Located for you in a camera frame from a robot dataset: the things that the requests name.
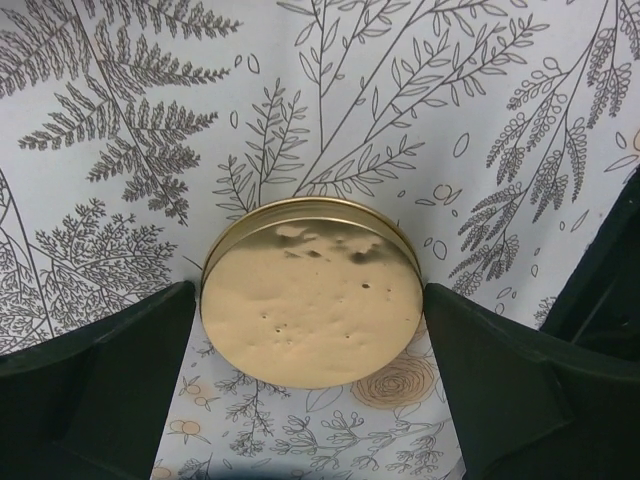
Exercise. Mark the gold round jar lid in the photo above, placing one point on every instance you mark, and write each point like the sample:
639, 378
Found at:
311, 293

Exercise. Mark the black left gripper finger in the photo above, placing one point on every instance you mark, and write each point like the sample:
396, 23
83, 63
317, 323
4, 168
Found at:
92, 403

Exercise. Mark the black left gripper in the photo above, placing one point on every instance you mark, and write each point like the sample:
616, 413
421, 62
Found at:
526, 405

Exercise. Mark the floral tablecloth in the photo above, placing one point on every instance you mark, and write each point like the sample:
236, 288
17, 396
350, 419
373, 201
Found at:
497, 135

